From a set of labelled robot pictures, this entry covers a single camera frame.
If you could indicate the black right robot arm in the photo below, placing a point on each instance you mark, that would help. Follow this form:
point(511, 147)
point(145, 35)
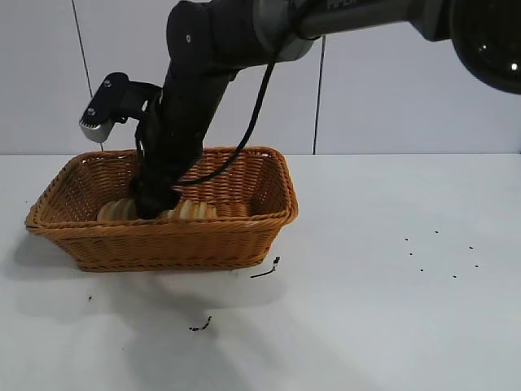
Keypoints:
point(228, 28)

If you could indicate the long striped bread loaf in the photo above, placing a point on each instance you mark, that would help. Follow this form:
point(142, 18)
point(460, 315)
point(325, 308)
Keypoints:
point(115, 210)

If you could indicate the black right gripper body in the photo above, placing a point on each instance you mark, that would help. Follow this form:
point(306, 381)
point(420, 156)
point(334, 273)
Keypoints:
point(185, 122)

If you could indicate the brown woven wicker basket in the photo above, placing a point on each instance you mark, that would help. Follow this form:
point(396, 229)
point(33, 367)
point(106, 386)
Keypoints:
point(163, 244)

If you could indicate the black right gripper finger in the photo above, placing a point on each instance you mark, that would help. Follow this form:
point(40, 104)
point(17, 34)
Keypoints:
point(169, 197)
point(143, 201)

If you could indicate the silver wrist camera black mount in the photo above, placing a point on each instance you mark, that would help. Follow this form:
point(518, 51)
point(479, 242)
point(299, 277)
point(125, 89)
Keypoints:
point(106, 106)

